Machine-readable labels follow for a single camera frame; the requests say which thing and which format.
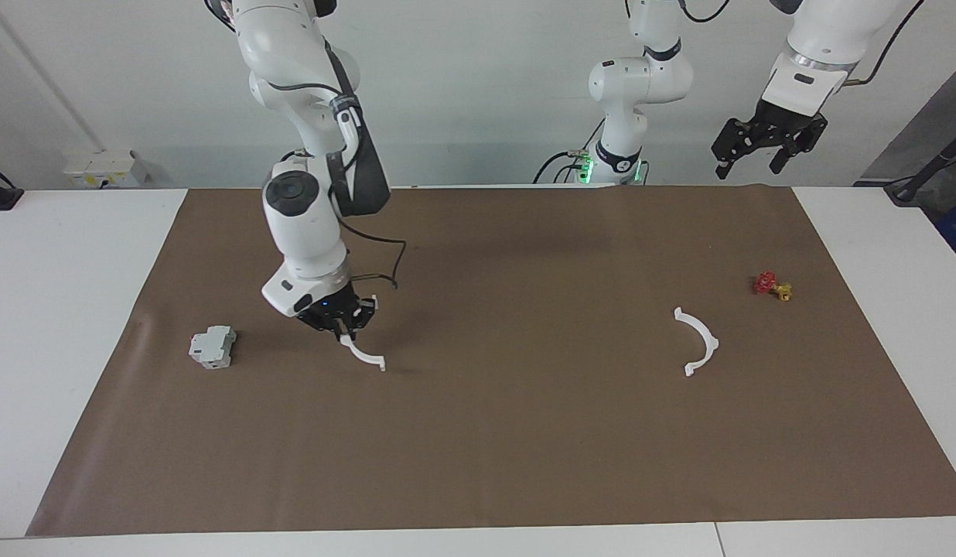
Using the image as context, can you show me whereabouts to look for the black stand leg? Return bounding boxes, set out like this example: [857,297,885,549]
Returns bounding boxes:
[884,124,956,206]

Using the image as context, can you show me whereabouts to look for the white half-ring pipe clamp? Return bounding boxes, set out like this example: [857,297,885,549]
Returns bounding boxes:
[674,307,720,378]
[340,294,388,372]

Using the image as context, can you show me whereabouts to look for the grey circuit breaker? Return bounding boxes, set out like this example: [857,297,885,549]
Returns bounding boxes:
[188,326,237,370]

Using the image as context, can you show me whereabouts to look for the brown paper mat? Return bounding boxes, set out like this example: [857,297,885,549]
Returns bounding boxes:
[26,184,956,537]

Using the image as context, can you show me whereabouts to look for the red and yellow valve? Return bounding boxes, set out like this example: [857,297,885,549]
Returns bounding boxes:
[753,271,794,302]

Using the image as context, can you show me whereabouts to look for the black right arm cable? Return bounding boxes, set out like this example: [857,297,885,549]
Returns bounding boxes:
[339,220,408,289]

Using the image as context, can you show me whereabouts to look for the black left base cable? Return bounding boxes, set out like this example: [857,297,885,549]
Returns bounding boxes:
[533,151,584,185]

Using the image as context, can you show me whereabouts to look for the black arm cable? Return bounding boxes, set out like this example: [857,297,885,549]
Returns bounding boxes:
[842,0,924,87]
[339,220,408,289]

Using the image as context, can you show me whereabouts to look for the white power socket box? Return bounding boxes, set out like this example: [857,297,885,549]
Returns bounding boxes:
[64,149,150,189]

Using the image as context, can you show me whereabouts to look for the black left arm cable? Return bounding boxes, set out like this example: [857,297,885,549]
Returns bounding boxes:
[842,0,924,87]

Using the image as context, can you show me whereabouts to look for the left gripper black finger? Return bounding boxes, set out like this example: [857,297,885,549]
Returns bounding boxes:
[712,118,757,180]
[768,114,828,175]

